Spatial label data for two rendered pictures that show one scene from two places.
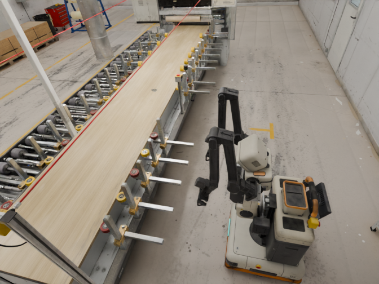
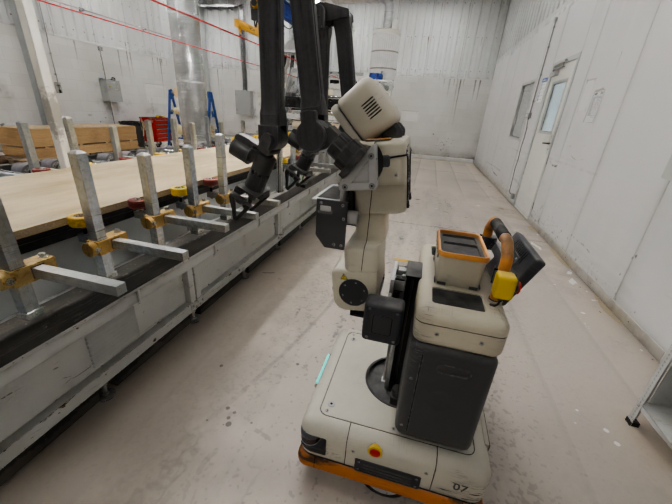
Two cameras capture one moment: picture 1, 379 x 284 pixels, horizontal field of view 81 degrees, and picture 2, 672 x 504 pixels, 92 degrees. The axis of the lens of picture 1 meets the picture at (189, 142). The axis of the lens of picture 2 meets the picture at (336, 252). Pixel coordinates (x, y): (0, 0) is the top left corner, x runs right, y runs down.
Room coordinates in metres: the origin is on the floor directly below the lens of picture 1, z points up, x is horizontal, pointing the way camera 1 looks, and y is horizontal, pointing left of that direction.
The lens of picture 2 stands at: (-0.06, -0.28, 1.30)
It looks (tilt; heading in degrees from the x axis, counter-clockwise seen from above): 24 degrees down; 357
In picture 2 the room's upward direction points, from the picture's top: 4 degrees clockwise
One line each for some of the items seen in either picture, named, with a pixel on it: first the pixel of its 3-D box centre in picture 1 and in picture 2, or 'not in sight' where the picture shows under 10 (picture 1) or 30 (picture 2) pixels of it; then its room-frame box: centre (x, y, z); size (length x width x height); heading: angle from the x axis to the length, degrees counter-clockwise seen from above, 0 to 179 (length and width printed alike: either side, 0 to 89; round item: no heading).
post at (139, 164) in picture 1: (144, 180); (153, 213); (1.22, 0.41, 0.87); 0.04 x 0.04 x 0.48; 74
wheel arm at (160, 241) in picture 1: (133, 235); (57, 275); (0.75, 0.45, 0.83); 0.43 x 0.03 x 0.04; 74
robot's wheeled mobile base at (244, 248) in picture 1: (262, 237); (395, 402); (0.95, -0.63, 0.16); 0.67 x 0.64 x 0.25; 74
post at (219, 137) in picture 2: (162, 137); (222, 180); (1.70, 0.27, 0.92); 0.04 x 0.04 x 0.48; 74
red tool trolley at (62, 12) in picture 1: (59, 17); (156, 131); (10.12, 4.68, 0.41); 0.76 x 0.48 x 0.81; 170
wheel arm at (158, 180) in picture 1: (157, 180); (180, 221); (1.23, 0.31, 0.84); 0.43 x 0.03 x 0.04; 74
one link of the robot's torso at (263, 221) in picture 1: (251, 212); (367, 299); (0.94, -0.45, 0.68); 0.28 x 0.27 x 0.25; 164
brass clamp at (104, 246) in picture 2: (135, 205); (105, 243); (1.00, 0.47, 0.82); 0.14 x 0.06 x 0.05; 164
